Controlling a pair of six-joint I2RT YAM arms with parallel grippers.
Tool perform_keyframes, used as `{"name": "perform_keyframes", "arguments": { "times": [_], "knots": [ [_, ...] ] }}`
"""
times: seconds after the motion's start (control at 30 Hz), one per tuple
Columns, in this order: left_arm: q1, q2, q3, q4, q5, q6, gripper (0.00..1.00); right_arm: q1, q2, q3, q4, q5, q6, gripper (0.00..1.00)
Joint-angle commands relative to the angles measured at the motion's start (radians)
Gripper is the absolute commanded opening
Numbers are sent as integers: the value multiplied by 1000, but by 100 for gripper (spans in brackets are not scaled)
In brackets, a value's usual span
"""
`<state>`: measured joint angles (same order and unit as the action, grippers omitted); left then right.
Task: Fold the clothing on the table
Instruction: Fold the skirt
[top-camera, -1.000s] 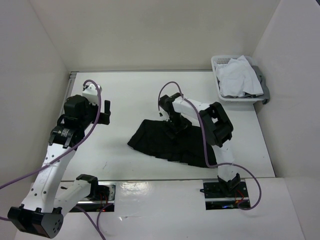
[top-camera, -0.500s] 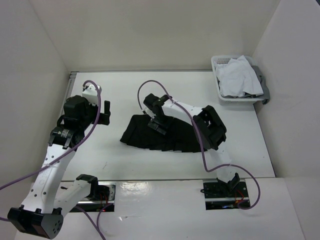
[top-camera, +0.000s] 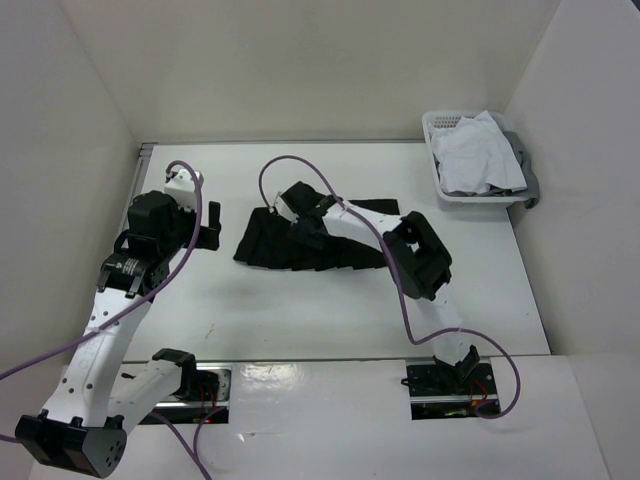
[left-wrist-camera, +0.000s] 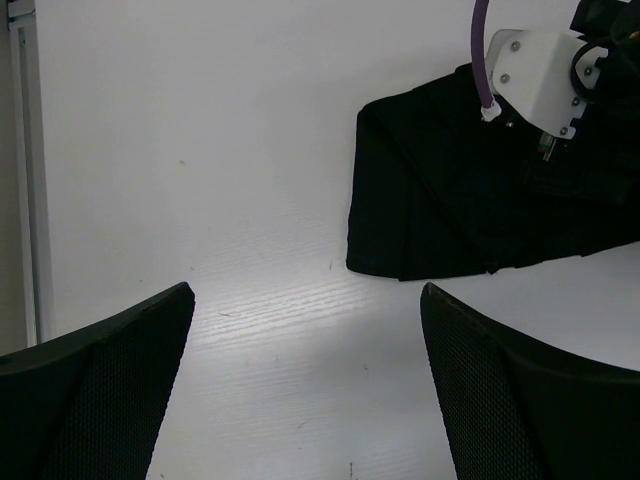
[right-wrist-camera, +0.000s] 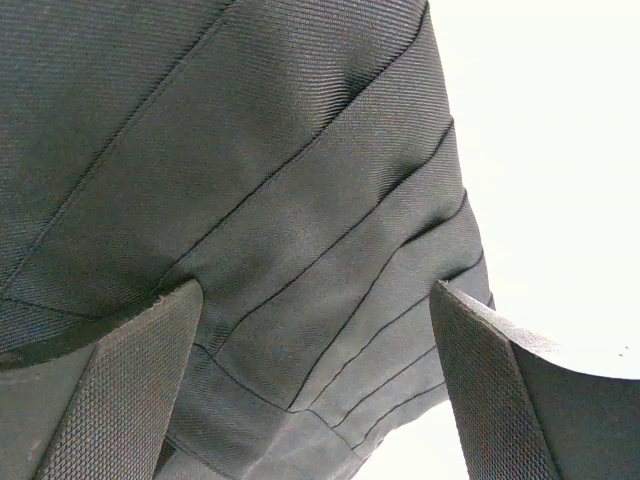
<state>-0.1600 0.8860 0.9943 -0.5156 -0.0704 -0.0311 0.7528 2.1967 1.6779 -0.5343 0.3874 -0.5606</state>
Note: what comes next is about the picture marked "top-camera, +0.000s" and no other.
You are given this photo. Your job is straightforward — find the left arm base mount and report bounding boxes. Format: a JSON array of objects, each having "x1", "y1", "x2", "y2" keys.
[{"x1": 119, "y1": 363, "x2": 235, "y2": 426}]

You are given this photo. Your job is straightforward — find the white laundry basket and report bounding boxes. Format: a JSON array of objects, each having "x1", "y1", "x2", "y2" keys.
[{"x1": 422, "y1": 110, "x2": 523, "y2": 210}]

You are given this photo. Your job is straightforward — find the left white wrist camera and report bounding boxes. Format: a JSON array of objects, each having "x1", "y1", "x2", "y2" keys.
[{"x1": 163, "y1": 167, "x2": 197, "y2": 211}]

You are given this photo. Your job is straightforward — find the black pleated skirt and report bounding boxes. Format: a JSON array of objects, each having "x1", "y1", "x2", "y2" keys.
[{"x1": 234, "y1": 207, "x2": 386, "y2": 271}]

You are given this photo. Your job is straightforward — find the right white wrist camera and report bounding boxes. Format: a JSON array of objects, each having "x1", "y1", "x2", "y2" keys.
[{"x1": 269, "y1": 191, "x2": 298, "y2": 223}]

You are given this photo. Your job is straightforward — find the grey skirt in basket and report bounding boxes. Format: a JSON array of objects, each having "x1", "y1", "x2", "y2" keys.
[{"x1": 442, "y1": 131, "x2": 541, "y2": 209}]

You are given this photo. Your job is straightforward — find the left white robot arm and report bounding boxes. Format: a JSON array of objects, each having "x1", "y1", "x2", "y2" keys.
[{"x1": 15, "y1": 189, "x2": 219, "y2": 479}]

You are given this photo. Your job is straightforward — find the white skirt in basket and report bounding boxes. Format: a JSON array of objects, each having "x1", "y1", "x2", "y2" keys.
[{"x1": 428, "y1": 111, "x2": 527, "y2": 195}]

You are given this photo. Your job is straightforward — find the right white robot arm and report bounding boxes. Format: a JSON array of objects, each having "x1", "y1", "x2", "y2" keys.
[{"x1": 273, "y1": 182, "x2": 480, "y2": 393}]

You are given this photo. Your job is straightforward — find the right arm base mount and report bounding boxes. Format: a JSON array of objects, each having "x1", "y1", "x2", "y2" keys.
[{"x1": 400, "y1": 361, "x2": 502, "y2": 421}]

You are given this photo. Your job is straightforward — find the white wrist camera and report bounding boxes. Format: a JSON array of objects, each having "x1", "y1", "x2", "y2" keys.
[
  {"x1": 269, "y1": 191, "x2": 298, "y2": 223},
  {"x1": 163, "y1": 167, "x2": 197, "y2": 211}
]

